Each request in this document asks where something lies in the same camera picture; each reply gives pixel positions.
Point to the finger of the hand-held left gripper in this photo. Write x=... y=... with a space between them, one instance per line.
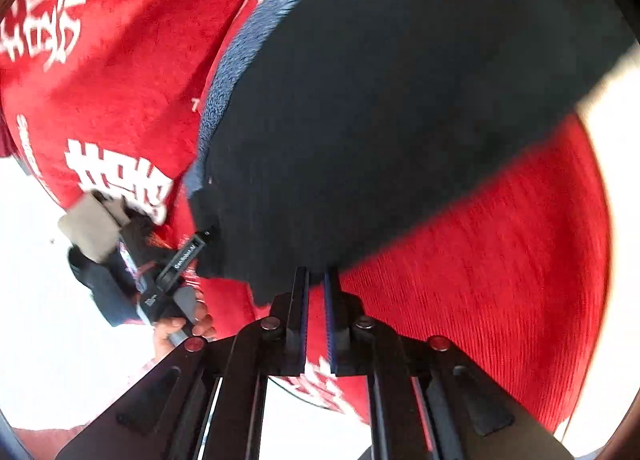
x=187 y=257

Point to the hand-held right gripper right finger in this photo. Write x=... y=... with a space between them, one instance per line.
x=331 y=325

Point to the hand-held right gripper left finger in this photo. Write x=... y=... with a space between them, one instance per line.
x=300 y=320

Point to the black pants with blue waistband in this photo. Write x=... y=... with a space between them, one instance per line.
x=380 y=115

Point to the person's left hand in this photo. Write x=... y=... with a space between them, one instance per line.
x=167 y=332

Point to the red printed blanket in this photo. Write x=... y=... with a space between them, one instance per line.
x=125 y=90

